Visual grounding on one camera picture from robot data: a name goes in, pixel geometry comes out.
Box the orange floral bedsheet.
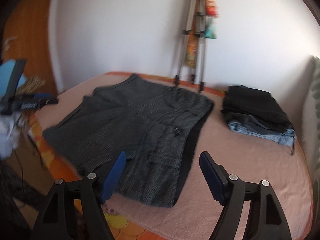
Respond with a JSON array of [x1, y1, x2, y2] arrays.
[[31, 72, 222, 239]]

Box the colourful hanging cloth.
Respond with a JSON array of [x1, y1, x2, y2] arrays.
[[185, 0, 218, 68]]

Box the wooden door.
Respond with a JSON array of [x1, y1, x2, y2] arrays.
[[3, 0, 58, 95]]

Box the folded blue jeans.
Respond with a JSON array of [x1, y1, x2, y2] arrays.
[[228, 121, 297, 146]]

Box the dark grey knitted pants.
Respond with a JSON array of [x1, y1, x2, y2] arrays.
[[43, 74, 214, 207]]

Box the leaf patterned pillow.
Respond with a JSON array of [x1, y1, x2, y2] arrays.
[[301, 56, 320, 173]]

